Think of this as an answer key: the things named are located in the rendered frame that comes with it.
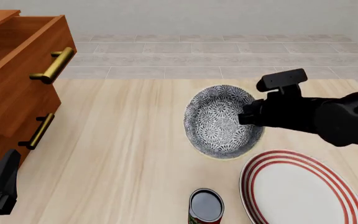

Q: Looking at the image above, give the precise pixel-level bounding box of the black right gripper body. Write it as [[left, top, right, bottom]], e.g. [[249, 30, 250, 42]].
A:
[[260, 92, 306, 131]]

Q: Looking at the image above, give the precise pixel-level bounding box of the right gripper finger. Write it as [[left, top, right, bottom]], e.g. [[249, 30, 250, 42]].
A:
[[238, 112, 263, 126], [242, 98, 264, 113]]

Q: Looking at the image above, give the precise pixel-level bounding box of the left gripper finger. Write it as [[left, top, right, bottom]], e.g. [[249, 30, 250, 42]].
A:
[[0, 149, 22, 195]]

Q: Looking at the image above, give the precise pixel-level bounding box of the patterned black and white bowl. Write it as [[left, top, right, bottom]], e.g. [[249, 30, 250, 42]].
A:
[[183, 84, 265, 161]]

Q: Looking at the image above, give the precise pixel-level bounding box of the white plate with red rings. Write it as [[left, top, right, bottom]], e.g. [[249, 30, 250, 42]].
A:
[[239, 149, 358, 224]]

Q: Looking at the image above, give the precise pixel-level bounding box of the closed wooden drawer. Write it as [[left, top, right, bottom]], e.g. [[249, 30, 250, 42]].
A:
[[0, 86, 62, 185]]

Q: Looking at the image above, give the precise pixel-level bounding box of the open wooden drawer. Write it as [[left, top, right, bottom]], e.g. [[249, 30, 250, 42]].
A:
[[0, 15, 78, 139]]

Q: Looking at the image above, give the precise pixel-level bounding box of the tin with red label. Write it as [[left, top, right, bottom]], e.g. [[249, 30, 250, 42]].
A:
[[188, 188, 226, 224]]

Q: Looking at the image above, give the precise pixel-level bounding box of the brass drawer handle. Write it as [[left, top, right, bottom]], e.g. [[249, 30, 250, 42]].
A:
[[29, 47, 75, 85], [17, 112, 56, 151]]

